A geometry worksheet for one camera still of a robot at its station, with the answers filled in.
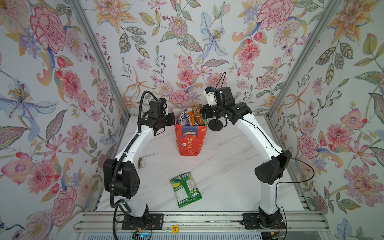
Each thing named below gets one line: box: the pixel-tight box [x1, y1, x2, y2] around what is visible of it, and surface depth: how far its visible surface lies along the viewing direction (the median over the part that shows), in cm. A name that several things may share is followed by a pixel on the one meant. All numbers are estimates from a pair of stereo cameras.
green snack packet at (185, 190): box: [169, 171, 203, 208], surface depth 84 cm
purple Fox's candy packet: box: [177, 108, 190, 126], surface depth 89 cm
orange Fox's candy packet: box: [187, 110, 195, 127], surface depth 92 cm
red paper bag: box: [174, 124, 208, 156], surface depth 91 cm
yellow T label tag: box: [171, 225, 179, 234], surface depth 72 cm
